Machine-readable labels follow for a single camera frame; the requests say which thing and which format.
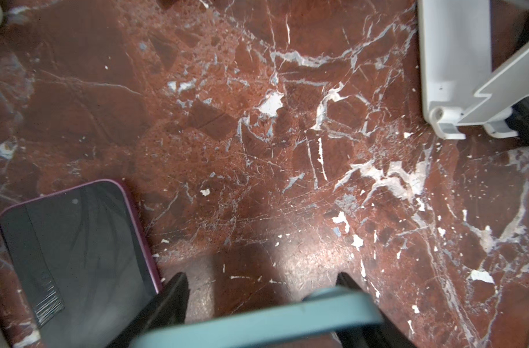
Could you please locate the black phone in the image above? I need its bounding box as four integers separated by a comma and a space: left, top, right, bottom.
129, 286, 385, 348

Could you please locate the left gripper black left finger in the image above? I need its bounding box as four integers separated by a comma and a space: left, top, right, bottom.
107, 272, 190, 347

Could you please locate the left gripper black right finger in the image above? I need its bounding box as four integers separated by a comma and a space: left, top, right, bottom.
333, 272, 415, 347

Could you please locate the white silver phone stand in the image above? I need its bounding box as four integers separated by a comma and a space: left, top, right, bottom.
418, 1, 529, 140

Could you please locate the phone with white edge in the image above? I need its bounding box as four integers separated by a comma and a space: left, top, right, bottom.
0, 179, 162, 347

